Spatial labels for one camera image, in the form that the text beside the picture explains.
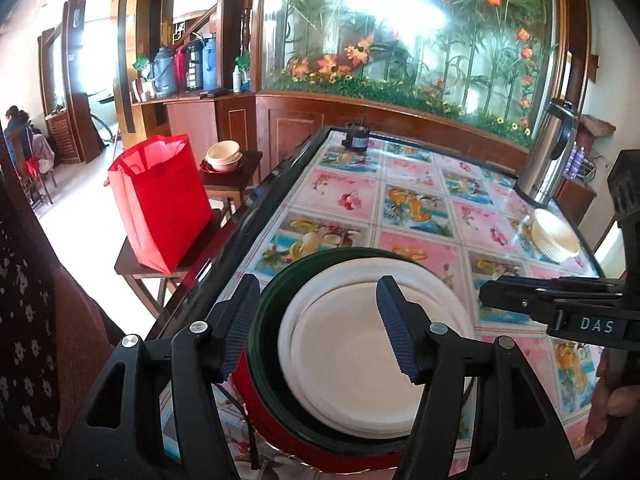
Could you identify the stainless steel thermos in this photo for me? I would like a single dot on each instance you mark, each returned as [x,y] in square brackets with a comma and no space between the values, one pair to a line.
[547,155]

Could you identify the floral glass partition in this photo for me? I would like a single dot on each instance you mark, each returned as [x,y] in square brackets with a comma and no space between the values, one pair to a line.
[410,35]

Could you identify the wooden display cabinet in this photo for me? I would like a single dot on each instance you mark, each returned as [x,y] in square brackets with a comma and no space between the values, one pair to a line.
[75,85]

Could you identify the red scalloped gold-rimmed plate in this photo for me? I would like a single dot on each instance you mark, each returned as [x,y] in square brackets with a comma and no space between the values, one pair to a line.
[265,410]

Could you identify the stack of white bowls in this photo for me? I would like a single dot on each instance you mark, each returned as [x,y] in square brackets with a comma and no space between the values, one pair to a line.
[552,235]

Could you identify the blue thermos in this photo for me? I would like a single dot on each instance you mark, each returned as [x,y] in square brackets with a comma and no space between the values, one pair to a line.
[210,60]

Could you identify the red shopping bag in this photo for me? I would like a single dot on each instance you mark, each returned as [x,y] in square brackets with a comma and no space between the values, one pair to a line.
[160,200]

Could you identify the dark wooden stool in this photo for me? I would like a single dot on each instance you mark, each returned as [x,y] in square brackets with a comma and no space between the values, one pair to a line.
[165,280]
[235,180]

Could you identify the red thermos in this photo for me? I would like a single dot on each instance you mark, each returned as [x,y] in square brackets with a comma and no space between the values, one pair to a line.
[180,70]

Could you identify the person's floral clothing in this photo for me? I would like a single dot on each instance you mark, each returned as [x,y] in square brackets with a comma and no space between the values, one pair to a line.
[30,335]

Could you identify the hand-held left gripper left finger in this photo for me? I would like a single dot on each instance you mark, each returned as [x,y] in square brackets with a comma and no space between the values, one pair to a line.
[240,330]

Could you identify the person's right hand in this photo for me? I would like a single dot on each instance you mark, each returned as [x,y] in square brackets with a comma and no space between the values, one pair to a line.
[612,390]

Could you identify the light blue thermos jug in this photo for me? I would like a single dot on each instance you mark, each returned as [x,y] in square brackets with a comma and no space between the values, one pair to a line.
[162,72]

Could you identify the stacked bowls on red plate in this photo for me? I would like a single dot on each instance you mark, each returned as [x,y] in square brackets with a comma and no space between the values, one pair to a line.
[224,154]

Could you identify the small red dish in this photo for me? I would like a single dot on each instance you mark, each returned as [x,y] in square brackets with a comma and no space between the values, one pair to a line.
[210,166]

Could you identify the green plastic basin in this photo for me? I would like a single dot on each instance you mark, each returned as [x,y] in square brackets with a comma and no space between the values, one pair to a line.
[267,300]

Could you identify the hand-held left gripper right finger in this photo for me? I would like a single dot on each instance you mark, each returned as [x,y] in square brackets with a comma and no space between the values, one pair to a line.
[397,330]

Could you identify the wooden counter cabinet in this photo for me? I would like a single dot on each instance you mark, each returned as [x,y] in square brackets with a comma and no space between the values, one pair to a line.
[200,120]

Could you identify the black thermos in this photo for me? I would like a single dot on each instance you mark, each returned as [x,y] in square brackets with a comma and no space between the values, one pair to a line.
[194,65]

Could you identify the white spray bottle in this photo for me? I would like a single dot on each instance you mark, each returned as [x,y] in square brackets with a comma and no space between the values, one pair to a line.
[237,79]

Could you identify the white plate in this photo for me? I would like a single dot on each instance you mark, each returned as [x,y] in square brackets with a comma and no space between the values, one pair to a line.
[345,360]
[350,272]

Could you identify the small black motor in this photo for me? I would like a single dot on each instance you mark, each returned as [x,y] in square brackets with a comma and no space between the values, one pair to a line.
[356,137]

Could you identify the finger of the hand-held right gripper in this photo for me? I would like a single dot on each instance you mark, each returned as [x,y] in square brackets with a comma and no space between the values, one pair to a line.
[575,286]
[505,297]

